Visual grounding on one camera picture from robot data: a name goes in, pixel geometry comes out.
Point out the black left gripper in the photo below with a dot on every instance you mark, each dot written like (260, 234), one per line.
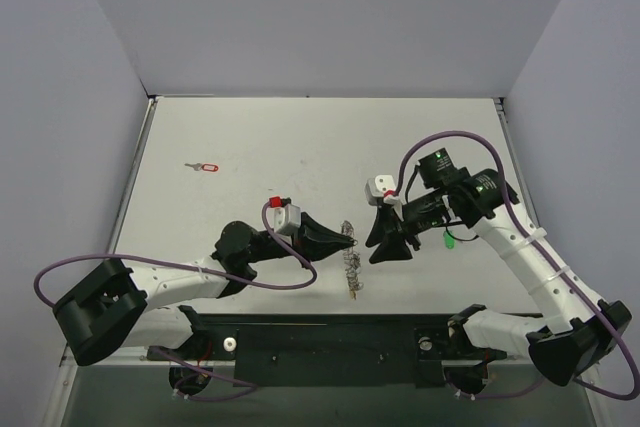
(304, 236)

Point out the key with red tag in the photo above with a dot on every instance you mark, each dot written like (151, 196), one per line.
(204, 167)

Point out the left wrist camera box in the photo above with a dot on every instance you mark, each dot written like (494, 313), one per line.
(286, 216)

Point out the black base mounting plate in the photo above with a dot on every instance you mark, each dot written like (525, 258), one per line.
(333, 350)

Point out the key with green tag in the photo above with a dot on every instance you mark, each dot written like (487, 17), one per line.
(449, 240)

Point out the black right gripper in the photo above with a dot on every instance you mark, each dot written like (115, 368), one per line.
(398, 226)

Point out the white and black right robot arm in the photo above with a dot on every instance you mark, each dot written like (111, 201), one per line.
(576, 326)

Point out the aluminium frame rail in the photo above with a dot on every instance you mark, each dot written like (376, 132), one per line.
(123, 357)

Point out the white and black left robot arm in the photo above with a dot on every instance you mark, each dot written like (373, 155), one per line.
(133, 301)

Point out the silver metal keyring disc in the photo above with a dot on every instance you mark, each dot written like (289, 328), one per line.
(352, 261)

